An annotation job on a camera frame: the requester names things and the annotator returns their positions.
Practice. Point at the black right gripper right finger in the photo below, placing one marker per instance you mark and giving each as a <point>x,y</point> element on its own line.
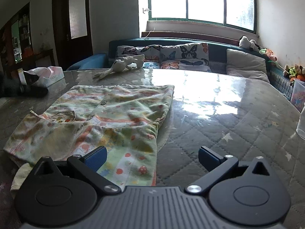
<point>217,166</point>

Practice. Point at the white plush toy on ledge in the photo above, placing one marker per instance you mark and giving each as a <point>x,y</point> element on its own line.
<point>247,44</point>

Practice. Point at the white plush rabbit toy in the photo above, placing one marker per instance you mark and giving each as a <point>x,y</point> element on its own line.
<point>121,64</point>

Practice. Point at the green framed window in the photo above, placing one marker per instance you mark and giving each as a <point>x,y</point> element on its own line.
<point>239,14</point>

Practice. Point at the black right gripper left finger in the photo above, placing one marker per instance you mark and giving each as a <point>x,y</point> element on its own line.
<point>85,168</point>

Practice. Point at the orange green plush toy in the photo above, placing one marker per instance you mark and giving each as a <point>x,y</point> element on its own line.
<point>270,54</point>

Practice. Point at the colourful patterned child garment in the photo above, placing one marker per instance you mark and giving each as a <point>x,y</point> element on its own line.
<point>125,119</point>

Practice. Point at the grey quilted star table cover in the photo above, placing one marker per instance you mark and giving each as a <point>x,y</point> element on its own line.
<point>231,115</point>

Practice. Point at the clear plastic cup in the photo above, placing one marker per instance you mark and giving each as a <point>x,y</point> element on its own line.
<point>301,125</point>

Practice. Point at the transparent plastic storage box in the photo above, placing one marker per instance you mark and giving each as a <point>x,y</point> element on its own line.
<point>298,95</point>

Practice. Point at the pile of colourful plush toys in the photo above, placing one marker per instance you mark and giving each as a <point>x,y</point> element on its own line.
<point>294,73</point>

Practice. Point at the teal blue sofa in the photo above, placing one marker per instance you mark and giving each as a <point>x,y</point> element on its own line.
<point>158,50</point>

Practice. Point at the grey cushion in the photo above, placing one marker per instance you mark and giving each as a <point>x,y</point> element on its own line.
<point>242,64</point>

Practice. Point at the tissue box with tissue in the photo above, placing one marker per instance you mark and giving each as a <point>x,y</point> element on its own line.
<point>43,76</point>

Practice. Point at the dark wooden door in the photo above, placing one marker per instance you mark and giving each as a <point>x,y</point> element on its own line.
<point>72,31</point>

